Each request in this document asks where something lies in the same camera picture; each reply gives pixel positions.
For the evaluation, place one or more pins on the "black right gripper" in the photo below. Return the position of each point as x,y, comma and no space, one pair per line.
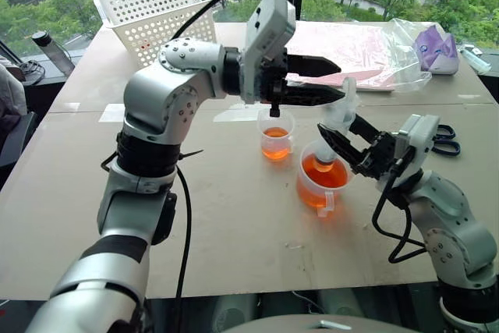
378,155

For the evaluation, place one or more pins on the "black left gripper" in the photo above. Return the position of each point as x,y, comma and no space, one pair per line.
274,71

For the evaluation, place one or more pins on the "clear plastic syringe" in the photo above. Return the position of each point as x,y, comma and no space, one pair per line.
343,108

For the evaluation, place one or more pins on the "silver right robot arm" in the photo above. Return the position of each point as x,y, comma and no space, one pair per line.
448,212

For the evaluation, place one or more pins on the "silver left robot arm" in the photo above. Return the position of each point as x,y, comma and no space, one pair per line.
156,91

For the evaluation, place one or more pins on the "large clear measuring cup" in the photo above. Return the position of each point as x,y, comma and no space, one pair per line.
319,185

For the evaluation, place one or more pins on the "small clear measuring cup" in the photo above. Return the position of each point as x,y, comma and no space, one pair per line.
276,142

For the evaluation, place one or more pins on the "pink paper folder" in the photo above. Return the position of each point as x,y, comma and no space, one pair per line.
351,52

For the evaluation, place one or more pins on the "clear plastic bag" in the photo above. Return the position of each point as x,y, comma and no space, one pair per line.
409,64

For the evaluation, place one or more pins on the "dark blue scissors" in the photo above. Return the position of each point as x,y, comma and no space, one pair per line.
446,146

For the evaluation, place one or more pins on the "purple tissue pack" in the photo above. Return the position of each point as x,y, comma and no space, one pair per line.
436,50

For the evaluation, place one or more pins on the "clear plastic bottle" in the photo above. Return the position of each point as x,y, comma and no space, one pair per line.
475,59

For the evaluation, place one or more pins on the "white perforated plastic basket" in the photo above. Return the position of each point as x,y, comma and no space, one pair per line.
156,17

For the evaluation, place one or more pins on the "grey rounded robot body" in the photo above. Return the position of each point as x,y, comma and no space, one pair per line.
292,325

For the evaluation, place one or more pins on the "grey water bottle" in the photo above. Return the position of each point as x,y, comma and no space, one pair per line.
52,52

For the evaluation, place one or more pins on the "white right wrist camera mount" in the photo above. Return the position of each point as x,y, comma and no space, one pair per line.
419,138

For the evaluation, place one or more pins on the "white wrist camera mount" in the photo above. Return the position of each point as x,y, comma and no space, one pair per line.
419,138
269,25

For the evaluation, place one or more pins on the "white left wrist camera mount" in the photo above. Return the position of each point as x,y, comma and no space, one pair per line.
269,25

